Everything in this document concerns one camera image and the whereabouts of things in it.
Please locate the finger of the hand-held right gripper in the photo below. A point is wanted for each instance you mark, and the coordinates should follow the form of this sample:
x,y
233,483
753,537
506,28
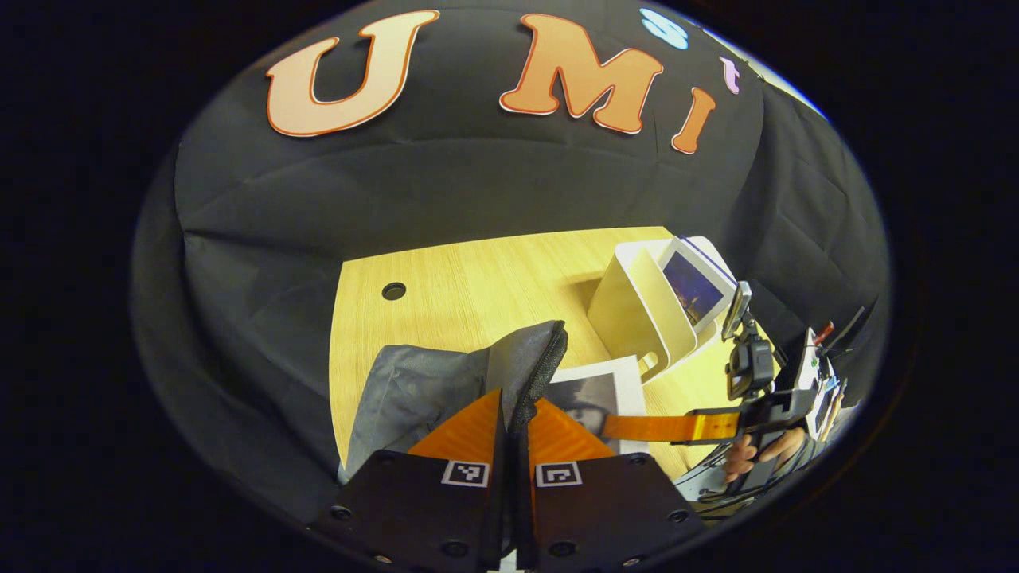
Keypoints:
x,y
669,426

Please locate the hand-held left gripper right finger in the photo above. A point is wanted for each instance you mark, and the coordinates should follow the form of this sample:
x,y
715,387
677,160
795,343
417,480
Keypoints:
x,y
521,517

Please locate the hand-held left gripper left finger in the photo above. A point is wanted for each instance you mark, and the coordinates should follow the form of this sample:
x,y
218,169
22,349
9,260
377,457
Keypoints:
x,y
498,517

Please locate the grey portrait cover book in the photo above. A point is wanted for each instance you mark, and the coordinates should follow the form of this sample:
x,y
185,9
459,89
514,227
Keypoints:
x,y
593,398

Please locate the blue cover book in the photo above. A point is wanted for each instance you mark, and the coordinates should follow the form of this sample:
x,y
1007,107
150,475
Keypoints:
x,y
691,286

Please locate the white bookshelf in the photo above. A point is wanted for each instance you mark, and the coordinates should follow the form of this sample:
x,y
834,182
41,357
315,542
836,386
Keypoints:
x,y
629,310

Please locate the grey schoolbag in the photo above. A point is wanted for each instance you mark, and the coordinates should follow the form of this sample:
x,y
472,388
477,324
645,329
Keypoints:
x,y
414,390

